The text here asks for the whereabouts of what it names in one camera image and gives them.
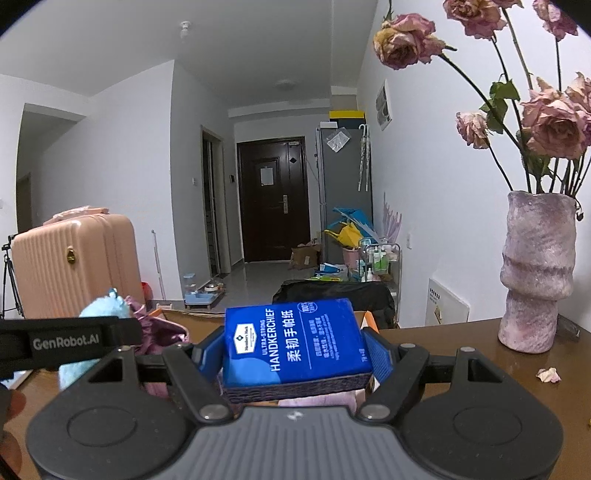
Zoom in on pet feeder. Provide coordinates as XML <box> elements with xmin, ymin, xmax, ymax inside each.
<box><xmin>184</xmin><ymin>274</ymin><xmax>227</xmax><ymax>308</ymax></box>

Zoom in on blue handkerchief pack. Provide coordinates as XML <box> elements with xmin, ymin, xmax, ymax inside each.
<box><xmin>224</xmin><ymin>298</ymin><xmax>374</xmax><ymax>387</ymax></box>

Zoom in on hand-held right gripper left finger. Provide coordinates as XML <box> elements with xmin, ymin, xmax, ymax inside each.
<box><xmin>85</xmin><ymin>328</ymin><xmax>232</xmax><ymax>424</ymax></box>

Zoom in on black duffel bag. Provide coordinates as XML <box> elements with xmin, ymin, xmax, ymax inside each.
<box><xmin>272</xmin><ymin>280</ymin><xmax>397</xmax><ymax>330</ymax></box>

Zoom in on bunch of dried roses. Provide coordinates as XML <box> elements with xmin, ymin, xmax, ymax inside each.
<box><xmin>373</xmin><ymin>0</ymin><xmax>591</xmax><ymax>195</ymax></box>

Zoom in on dark brown door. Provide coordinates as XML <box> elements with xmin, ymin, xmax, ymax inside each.
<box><xmin>236</xmin><ymin>137</ymin><xmax>307</xmax><ymax>264</ymax></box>

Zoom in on black tripod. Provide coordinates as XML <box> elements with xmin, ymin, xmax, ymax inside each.
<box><xmin>0</xmin><ymin>235</ymin><xmax>24</xmax><ymax>320</ymax></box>

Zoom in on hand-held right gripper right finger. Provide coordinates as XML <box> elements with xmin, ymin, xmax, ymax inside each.
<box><xmin>357</xmin><ymin>329</ymin><xmax>507</xmax><ymax>422</ymax></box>

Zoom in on purple coral decoration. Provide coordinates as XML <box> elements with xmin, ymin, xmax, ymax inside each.
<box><xmin>382</xmin><ymin>191</ymin><xmax>403</xmax><ymax>241</ymax></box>

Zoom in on white folded umbrella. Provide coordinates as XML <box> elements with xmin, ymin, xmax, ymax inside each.
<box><xmin>357</xmin><ymin>124</ymin><xmax>373</xmax><ymax>193</ymax></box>

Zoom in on pink ribbed suitcase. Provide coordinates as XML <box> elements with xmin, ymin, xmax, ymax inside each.
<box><xmin>10</xmin><ymin>208</ymin><xmax>144</xmax><ymax>320</ymax></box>

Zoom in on mauve textured vase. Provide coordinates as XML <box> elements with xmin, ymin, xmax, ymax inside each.
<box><xmin>498</xmin><ymin>191</ymin><xmax>578</xmax><ymax>354</ymax></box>

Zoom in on blue and yellow toy pile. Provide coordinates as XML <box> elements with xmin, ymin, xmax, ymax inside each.
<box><xmin>323</xmin><ymin>208</ymin><xmax>375</xmax><ymax>248</ymax></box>

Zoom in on pink drawstring pouch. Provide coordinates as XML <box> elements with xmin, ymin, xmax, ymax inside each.
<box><xmin>124</xmin><ymin>295</ymin><xmax>193</xmax><ymax>398</ymax></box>

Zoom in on light blue plush toy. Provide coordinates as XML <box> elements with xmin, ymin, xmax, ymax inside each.
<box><xmin>59</xmin><ymin>288</ymin><xmax>140</xmax><ymax>391</ymax></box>

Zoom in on white wall panel box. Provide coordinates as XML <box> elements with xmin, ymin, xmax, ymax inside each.
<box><xmin>375</xmin><ymin>79</ymin><xmax>393</xmax><ymax>132</ymax></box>

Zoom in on small brown carton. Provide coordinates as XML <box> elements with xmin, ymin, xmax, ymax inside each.
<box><xmin>290</xmin><ymin>244</ymin><xmax>322</xmax><ymax>271</ymax></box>

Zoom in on thin mop stick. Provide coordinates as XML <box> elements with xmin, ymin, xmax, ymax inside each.
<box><xmin>151</xmin><ymin>230</ymin><xmax>167</xmax><ymax>302</ymax></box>

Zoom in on grey fridge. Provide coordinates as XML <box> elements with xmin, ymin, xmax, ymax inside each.
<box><xmin>316</xmin><ymin>124</ymin><xmax>374</xmax><ymax>278</ymax></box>

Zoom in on person's left hand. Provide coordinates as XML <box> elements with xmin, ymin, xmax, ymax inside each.
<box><xmin>0</xmin><ymin>385</ymin><xmax>27</xmax><ymax>472</ymax></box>

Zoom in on wire trolley with bottles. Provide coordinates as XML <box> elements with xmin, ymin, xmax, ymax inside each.
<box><xmin>359</xmin><ymin>244</ymin><xmax>402</xmax><ymax>297</ymax></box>

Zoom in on dark woven pouch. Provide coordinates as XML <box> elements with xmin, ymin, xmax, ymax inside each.
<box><xmin>219</xmin><ymin>369</ymin><xmax>375</xmax><ymax>405</ymax></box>

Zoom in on white flat board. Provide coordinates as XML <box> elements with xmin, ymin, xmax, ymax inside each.
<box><xmin>427</xmin><ymin>278</ymin><xmax>471</xmax><ymax>326</ymax></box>

